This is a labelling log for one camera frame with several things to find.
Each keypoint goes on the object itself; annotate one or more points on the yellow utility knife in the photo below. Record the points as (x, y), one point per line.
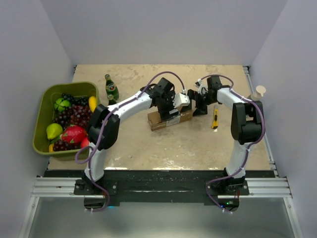
(214, 124)

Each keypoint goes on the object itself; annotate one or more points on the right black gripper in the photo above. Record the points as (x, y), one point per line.
(200, 110)

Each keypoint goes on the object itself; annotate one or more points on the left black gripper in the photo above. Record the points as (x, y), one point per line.
(164, 114)

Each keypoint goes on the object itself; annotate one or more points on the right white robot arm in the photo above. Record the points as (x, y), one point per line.
(247, 118)

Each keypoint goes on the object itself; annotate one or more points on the dark black grape bunch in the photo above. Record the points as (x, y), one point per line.
(82, 101)

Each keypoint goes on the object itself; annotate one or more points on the olive green plastic bin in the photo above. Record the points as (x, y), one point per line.
(47, 113)

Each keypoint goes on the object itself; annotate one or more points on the red dragon fruit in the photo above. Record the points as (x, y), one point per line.
(74, 135)

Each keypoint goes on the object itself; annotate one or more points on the red purple grape bunch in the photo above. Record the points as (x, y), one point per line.
(74, 115)

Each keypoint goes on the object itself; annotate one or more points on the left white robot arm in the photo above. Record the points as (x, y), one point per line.
(104, 124)

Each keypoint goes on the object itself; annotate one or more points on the small red apple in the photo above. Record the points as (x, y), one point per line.
(84, 143)

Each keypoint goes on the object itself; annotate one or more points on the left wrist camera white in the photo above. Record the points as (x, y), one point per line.
(180, 100)

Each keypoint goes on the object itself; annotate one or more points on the brown cardboard express box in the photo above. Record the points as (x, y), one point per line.
(156, 123)

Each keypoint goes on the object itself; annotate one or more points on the beige cup bottle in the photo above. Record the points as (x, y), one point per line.
(258, 93)

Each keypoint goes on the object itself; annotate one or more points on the yellow green pear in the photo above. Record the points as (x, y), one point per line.
(54, 130)

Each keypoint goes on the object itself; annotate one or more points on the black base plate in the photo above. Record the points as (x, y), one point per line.
(155, 186)

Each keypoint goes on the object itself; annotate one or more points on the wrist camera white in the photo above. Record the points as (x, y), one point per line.
(202, 89)
(180, 100)

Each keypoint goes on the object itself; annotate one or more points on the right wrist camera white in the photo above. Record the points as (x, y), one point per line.
(202, 89)

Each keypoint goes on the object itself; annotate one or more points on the green glass bottle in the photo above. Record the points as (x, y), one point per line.
(111, 99)
(111, 88)

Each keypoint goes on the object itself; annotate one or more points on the yellow lemon fruit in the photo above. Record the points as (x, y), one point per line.
(92, 102)

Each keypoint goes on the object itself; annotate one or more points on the lower dark red grapes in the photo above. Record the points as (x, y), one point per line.
(61, 145)

